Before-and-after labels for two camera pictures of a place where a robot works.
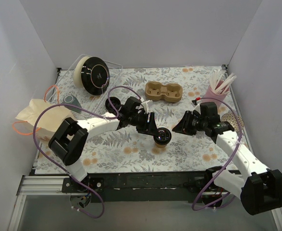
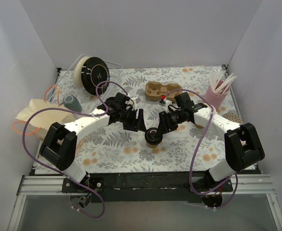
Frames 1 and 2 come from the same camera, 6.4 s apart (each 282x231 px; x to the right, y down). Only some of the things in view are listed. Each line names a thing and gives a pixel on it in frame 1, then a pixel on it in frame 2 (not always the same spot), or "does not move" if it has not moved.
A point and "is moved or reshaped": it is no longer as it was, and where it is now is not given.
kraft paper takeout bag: x=48 y=121 does not move
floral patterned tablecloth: x=169 y=92 does not move
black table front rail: x=140 y=187 does not move
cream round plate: x=78 y=69 does not move
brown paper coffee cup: x=160 y=146 → x=153 y=146
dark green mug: x=70 y=99 does not move
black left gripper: x=149 y=122 → x=136 y=119
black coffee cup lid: x=163 y=136 is moved or reshaped
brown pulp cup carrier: x=171 y=92 does not move
